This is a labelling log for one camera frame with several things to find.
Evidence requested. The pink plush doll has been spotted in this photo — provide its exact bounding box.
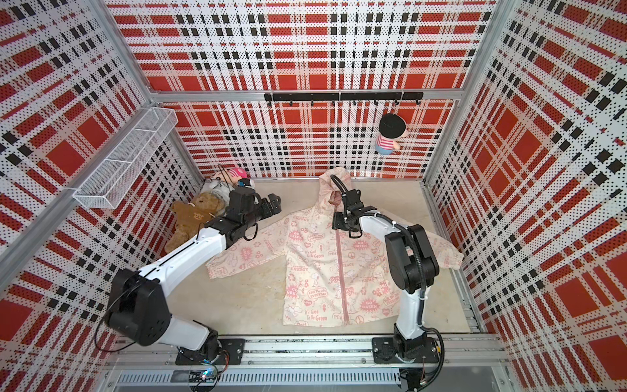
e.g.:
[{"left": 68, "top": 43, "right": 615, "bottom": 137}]
[{"left": 211, "top": 166, "right": 249, "bottom": 186}]

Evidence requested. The white wire mesh basket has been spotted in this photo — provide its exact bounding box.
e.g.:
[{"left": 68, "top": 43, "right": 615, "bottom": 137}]
[{"left": 73, "top": 107, "right": 177, "bottom": 209}]

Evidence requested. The brown teddy bear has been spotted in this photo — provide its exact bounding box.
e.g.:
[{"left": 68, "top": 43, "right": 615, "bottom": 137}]
[{"left": 164, "top": 192, "right": 225, "bottom": 253}]

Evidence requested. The black-haired striped doll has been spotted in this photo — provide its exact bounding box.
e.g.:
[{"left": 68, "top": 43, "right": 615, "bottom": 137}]
[{"left": 375, "top": 113, "right": 407, "bottom": 155}]

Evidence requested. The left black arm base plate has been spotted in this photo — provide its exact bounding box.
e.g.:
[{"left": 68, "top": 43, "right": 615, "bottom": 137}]
[{"left": 176, "top": 338, "right": 246, "bottom": 366}]

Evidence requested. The green circuit board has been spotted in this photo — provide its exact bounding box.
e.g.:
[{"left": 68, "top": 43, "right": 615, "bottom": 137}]
[{"left": 188, "top": 369, "right": 219, "bottom": 384}]

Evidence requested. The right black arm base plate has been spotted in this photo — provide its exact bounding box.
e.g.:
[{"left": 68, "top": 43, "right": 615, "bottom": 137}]
[{"left": 372, "top": 336, "right": 439, "bottom": 364}]

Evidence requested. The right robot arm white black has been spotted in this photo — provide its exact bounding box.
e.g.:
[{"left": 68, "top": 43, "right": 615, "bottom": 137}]
[{"left": 331, "top": 175, "right": 444, "bottom": 363}]

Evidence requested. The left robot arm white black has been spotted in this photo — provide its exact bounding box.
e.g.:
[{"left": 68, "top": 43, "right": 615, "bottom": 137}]
[{"left": 99, "top": 187, "right": 282, "bottom": 364}]

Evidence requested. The cream pink printed jacket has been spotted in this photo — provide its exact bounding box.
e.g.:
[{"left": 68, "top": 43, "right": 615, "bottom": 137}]
[{"left": 205, "top": 167, "right": 465, "bottom": 328}]

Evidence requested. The black wall hook rail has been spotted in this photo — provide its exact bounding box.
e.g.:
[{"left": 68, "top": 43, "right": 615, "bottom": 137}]
[{"left": 264, "top": 91, "right": 425, "bottom": 105}]

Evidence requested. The aluminium front rail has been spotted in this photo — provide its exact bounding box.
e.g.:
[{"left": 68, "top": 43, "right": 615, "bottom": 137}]
[{"left": 98, "top": 334, "right": 517, "bottom": 391}]

